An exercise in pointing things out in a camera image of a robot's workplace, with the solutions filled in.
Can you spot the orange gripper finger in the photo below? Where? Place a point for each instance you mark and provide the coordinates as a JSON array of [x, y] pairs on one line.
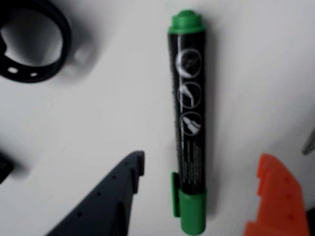
[[280, 201]]

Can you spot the dark navy gripper finger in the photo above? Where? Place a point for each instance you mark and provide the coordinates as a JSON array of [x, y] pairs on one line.
[[103, 204]]

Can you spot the green and black marker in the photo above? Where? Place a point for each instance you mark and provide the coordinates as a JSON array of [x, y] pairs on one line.
[[189, 137]]

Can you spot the black AA battery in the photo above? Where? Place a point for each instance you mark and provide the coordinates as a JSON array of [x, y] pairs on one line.
[[5, 167]]

